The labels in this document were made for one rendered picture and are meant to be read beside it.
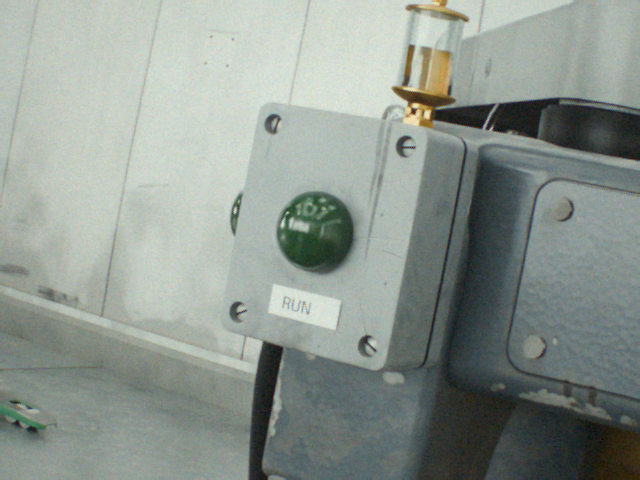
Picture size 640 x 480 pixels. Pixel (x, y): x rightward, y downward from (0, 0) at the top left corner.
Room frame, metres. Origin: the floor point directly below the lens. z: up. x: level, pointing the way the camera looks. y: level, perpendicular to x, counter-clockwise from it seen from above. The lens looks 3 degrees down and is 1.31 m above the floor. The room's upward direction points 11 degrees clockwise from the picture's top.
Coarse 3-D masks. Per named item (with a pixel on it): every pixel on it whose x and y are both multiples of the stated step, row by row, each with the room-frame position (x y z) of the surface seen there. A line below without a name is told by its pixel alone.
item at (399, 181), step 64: (256, 128) 0.51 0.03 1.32; (320, 128) 0.49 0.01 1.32; (384, 128) 0.48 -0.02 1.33; (256, 192) 0.50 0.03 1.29; (384, 192) 0.48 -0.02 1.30; (448, 192) 0.49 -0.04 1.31; (256, 256) 0.50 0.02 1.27; (384, 256) 0.47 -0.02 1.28; (448, 256) 0.50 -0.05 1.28; (256, 320) 0.50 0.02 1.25; (384, 320) 0.47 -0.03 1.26
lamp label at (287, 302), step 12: (276, 288) 0.50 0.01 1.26; (288, 288) 0.49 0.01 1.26; (276, 300) 0.49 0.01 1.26; (288, 300) 0.49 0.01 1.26; (300, 300) 0.49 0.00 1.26; (312, 300) 0.49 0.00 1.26; (324, 300) 0.48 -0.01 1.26; (336, 300) 0.48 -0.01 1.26; (276, 312) 0.49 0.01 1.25; (288, 312) 0.49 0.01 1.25; (300, 312) 0.49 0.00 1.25; (312, 312) 0.49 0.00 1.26; (324, 312) 0.48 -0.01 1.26; (336, 312) 0.48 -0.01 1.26; (324, 324) 0.48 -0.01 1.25; (336, 324) 0.48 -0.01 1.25
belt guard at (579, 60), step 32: (608, 0) 0.61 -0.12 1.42; (480, 32) 0.83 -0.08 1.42; (512, 32) 0.74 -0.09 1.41; (544, 32) 0.67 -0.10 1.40; (576, 32) 0.62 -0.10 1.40; (608, 32) 0.61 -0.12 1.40; (480, 64) 0.81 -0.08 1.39; (512, 64) 0.73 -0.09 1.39; (544, 64) 0.66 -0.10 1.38; (576, 64) 0.62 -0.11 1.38; (608, 64) 0.61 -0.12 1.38; (480, 96) 0.80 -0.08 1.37; (512, 96) 0.72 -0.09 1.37; (544, 96) 0.65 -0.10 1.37; (576, 96) 0.62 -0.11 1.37; (608, 96) 0.61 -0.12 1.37; (480, 128) 1.12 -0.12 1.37; (512, 128) 1.12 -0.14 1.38
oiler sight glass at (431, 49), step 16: (416, 16) 0.56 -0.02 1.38; (432, 16) 0.56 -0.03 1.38; (448, 16) 0.56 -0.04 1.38; (416, 32) 0.56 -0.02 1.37; (432, 32) 0.55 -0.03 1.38; (448, 32) 0.56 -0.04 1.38; (416, 48) 0.56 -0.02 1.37; (432, 48) 0.55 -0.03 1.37; (448, 48) 0.56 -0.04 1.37; (400, 64) 0.56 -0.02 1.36; (416, 64) 0.56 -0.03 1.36; (432, 64) 0.55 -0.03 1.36; (448, 64) 0.56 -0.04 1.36; (400, 80) 0.56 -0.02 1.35; (416, 80) 0.56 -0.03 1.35; (432, 80) 0.56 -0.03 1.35; (448, 80) 0.56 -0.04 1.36
